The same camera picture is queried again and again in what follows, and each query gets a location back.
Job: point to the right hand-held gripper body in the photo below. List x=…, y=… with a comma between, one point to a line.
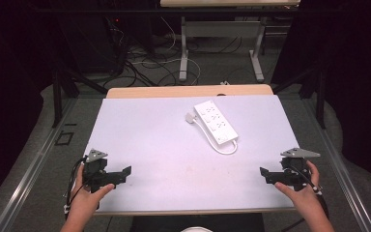
x=294, y=169

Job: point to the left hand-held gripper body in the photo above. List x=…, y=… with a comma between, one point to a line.
x=93, y=170

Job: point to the white power strip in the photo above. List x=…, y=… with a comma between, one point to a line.
x=215, y=121

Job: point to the white plug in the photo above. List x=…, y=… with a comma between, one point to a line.
x=190, y=117

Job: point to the person's left hand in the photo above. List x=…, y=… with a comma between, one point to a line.
x=83, y=199

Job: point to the person's right hand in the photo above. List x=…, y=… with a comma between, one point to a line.
x=304, y=201

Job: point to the white table mat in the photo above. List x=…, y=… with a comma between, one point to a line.
x=161, y=154

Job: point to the person's dark clothing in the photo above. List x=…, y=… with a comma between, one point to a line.
x=174, y=223

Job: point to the black metal stand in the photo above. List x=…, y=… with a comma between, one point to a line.
x=57, y=103
x=320, y=96

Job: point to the wooden table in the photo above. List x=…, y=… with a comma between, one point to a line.
x=161, y=91

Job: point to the dark curtain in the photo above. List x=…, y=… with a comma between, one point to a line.
x=9, y=80
x=357, y=80

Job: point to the dark computer tower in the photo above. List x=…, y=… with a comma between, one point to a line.
x=90, y=42

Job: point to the desk with white legs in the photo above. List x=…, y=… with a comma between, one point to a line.
x=222, y=29

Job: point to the metal floor rail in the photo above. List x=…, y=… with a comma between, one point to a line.
x=341, y=167
x=32, y=167

